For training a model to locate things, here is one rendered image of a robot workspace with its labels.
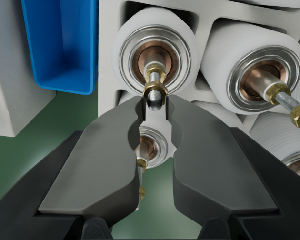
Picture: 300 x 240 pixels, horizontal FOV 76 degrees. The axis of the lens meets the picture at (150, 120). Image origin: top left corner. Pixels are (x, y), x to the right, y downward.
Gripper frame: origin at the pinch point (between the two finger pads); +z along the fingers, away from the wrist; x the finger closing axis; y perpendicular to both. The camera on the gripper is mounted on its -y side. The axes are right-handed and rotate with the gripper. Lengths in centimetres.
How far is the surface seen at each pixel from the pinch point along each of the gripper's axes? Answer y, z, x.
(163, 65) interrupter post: -0.2, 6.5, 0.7
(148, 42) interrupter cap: -1.7, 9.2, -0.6
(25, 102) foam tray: 10.6, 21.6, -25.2
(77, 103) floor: 17.7, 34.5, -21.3
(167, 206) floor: 65, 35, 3
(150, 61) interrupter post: -0.4, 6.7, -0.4
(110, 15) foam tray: -3.6, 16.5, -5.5
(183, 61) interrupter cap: 0.3, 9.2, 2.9
